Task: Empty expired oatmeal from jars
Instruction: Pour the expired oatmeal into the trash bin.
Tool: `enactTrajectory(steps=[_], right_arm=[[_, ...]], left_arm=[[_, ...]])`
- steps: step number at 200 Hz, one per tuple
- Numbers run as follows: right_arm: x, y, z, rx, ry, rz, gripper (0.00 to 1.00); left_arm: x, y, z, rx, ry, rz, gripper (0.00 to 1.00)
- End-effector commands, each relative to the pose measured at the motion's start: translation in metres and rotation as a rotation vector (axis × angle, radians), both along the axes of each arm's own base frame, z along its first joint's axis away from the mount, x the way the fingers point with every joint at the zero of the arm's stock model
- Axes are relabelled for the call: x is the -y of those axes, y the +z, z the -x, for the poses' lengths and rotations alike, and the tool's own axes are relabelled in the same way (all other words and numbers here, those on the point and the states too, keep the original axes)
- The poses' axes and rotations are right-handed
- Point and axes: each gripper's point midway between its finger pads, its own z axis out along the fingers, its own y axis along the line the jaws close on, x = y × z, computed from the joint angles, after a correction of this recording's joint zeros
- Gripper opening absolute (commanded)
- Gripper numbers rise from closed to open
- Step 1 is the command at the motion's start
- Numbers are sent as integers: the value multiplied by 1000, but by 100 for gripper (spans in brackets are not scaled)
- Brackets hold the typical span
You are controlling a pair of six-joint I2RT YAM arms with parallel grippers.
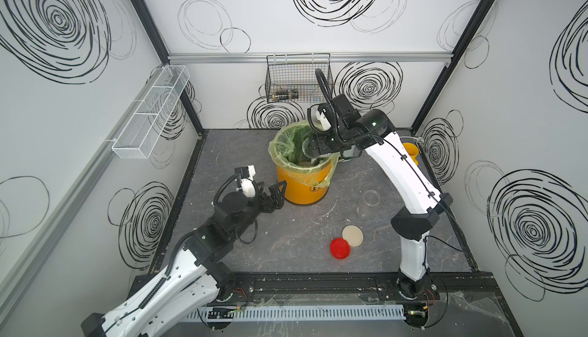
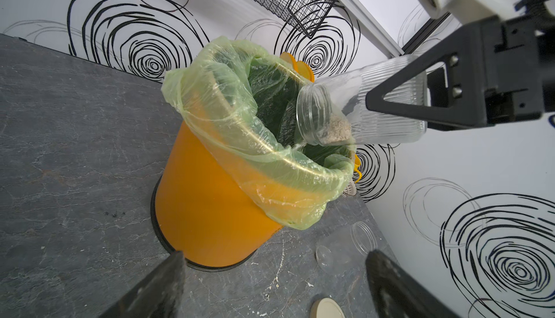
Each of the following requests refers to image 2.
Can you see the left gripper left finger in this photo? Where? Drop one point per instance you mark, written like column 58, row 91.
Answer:
column 159, row 294

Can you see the cream lid oatmeal jar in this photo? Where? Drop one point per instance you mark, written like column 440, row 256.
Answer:
column 332, row 111

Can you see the cream jar lid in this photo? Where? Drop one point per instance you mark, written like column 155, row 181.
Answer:
column 326, row 308

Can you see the white round sink strainer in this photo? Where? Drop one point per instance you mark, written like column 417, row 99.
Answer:
column 350, row 190

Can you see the left yellow toast slice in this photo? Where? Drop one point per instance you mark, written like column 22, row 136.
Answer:
column 288, row 58

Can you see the yellow toast slice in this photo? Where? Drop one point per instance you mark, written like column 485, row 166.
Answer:
column 304, row 70
column 288, row 58

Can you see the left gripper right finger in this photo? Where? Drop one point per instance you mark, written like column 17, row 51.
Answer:
column 396, row 294

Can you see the yellow trash bin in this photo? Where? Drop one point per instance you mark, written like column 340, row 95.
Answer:
column 197, row 209

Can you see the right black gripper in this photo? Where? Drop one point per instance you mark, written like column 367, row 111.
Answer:
column 523, row 58

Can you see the right yellow toast slice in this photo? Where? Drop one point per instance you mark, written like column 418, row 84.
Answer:
column 304, row 70

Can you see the yellow mug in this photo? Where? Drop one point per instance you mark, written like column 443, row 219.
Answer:
column 357, row 165

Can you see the green plastic bin liner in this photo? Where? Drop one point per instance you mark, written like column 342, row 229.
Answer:
column 240, row 102

